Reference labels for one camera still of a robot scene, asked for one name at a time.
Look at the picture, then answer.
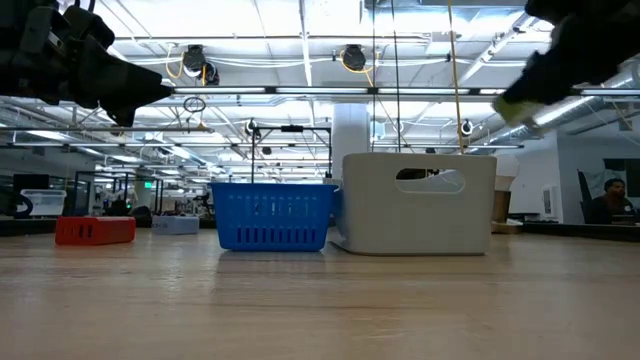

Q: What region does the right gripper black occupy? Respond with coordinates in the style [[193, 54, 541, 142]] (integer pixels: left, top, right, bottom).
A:
[[503, 0, 640, 106]]

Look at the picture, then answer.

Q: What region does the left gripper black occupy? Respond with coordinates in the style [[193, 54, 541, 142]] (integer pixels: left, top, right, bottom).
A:
[[29, 4, 174, 127]]

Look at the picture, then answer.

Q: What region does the red slotted rectangular box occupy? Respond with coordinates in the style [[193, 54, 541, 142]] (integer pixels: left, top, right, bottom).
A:
[[54, 215, 137, 247]]

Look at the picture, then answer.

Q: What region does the light blue rectangular box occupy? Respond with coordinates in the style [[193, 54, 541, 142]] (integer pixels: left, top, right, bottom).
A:
[[151, 214, 201, 236]]

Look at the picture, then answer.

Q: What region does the black monitor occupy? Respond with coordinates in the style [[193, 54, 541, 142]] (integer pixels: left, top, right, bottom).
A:
[[12, 173, 51, 191]]

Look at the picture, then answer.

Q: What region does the clear plastic tub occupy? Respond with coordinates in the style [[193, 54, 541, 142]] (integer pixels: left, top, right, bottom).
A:
[[19, 188, 68, 218]]

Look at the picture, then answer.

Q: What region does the person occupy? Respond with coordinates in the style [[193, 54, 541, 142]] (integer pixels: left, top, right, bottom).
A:
[[584, 177, 639, 226]]

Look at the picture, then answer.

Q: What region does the blue slotted plastic basket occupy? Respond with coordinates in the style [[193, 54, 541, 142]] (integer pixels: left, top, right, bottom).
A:
[[209, 182, 340, 252]]

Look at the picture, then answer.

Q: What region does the long ceiling light bar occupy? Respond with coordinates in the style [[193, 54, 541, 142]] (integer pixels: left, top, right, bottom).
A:
[[172, 85, 506, 97]]

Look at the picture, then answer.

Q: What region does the white plastic bin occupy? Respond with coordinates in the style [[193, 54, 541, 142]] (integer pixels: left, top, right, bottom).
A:
[[329, 152, 498, 256]]

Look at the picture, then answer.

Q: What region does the silver ventilation duct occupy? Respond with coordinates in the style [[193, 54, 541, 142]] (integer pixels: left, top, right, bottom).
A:
[[529, 74, 640, 131]]

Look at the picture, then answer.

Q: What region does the black ceiling cable reel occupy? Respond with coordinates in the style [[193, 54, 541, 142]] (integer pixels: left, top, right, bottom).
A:
[[181, 43, 221, 87], [341, 43, 370, 72]]

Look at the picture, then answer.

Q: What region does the black aluminium table frame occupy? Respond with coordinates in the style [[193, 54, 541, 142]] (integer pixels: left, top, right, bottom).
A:
[[0, 217, 640, 245]]

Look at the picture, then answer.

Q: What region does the black background rig frame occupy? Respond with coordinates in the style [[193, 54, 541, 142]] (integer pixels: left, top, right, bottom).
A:
[[249, 124, 334, 185]]

